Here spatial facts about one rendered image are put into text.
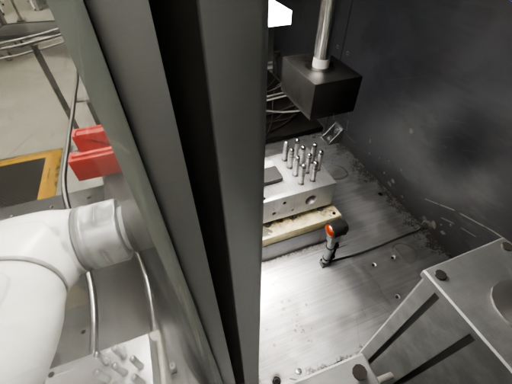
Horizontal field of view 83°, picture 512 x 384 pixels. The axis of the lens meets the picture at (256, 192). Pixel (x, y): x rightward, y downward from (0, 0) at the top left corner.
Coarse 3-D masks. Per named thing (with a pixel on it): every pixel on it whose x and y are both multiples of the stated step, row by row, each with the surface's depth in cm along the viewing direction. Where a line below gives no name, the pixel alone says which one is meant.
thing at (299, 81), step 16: (336, 0) 29; (320, 16) 31; (336, 16) 30; (320, 32) 31; (320, 48) 32; (288, 64) 36; (304, 64) 35; (320, 64) 34; (336, 64) 35; (288, 80) 37; (304, 80) 33; (320, 80) 32; (336, 80) 32; (352, 80) 32; (288, 96) 38; (304, 96) 34; (320, 96) 32; (336, 96) 33; (352, 96) 34; (304, 112) 35; (320, 112) 34; (336, 112) 35
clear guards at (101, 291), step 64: (0, 0) 2; (64, 0) 4; (0, 64) 2; (64, 64) 3; (0, 128) 1; (64, 128) 2; (128, 128) 7; (0, 192) 1; (64, 192) 2; (128, 192) 5; (0, 256) 1; (64, 256) 2; (128, 256) 3; (0, 320) 1; (64, 320) 2; (128, 320) 3; (192, 320) 11
